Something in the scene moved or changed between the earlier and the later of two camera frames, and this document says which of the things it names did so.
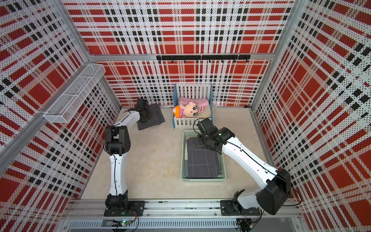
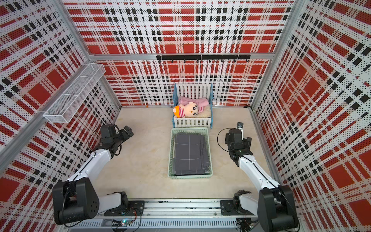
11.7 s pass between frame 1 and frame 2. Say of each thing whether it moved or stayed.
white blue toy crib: stayed
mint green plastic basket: moved
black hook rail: stayed
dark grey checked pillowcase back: moved
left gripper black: moved
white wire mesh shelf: stayed
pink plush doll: stayed
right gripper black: moved
